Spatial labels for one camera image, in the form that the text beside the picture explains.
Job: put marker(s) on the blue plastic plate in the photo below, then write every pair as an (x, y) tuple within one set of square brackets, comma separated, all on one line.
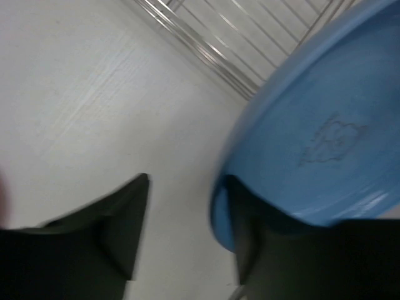
[(320, 139)]

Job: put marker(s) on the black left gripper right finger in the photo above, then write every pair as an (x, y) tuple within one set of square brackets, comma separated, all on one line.
[(280, 257)]

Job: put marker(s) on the silver wire dish rack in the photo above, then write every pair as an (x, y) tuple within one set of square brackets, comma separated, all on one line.
[(241, 42)]

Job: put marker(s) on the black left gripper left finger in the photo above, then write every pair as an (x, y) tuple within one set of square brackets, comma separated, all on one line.
[(89, 253)]

